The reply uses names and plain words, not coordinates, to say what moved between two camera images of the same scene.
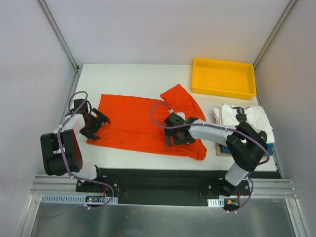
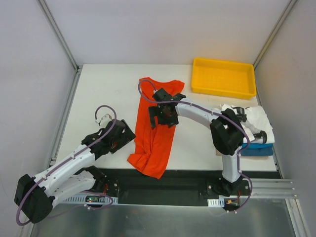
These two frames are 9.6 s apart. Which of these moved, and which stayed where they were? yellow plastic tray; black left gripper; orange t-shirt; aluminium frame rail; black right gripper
Moved: black left gripper; orange t-shirt; black right gripper
Stayed: aluminium frame rail; yellow plastic tray
